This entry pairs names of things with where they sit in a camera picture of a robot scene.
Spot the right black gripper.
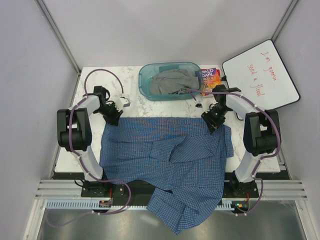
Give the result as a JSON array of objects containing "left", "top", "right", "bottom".
[{"left": 201, "top": 105, "right": 230, "bottom": 135}]

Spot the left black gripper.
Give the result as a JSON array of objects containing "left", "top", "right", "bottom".
[{"left": 94, "top": 102, "right": 123, "bottom": 127}]

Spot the blue checkered long sleeve shirt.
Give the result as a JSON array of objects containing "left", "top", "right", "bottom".
[{"left": 99, "top": 117, "right": 234, "bottom": 234}]

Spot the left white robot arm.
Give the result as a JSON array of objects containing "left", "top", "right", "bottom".
[{"left": 56, "top": 86, "right": 131, "bottom": 197}]

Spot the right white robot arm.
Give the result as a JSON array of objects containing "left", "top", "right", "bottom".
[{"left": 201, "top": 84, "right": 281, "bottom": 197}]

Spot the Roald Dahl book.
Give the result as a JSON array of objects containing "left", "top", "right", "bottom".
[{"left": 195, "top": 67, "right": 222, "bottom": 92}]

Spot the teal plastic bin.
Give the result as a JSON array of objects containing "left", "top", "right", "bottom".
[{"left": 138, "top": 61, "right": 201, "bottom": 101}]

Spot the grey shirt in bin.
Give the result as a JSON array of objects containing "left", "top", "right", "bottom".
[{"left": 149, "top": 68, "right": 200, "bottom": 95}]

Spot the whiteboard with red writing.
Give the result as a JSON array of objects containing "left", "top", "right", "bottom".
[{"left": 221, "top": 39, "right": 301, "bottom": 110}]

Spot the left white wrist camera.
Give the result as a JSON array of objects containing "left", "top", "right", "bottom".
[{"left": 119, "top": 94, "right": 131, "bottom": 108}]

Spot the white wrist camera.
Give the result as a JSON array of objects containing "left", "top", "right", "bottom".
[
  {"left": 119, "top": 94, "right": 131, "bottom": 108},
  {"left": 195, "top": 100, "right": 203, "bottom": 108}
]

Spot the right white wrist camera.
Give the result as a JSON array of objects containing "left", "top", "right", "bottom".
[{"left": 195, "top": 100, "right": 203, "bottom": 108}]

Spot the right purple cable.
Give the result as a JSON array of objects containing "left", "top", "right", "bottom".
[{"left": 185, "top": 87, "right": 282, "bottom": 217}]

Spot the purple cable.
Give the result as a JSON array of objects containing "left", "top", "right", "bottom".
[
  {"left": 46, "top": 68, "right": 134, "bottom": 227},
  {"left": 185, "top": 87, "right": 282, "bottom": 217}
]

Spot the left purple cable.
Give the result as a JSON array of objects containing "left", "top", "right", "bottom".
[{"left": 46, "top": 68, "right": 134, "bottom": 227}]

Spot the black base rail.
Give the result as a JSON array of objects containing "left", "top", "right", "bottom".
[{"left": 74, "top": 171, "right": 259, "bottom": 208}]

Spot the white slotted cable duct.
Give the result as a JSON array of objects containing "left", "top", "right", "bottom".
[{"left": 46, "top": 199, "right": 249, "bottom": 212}]

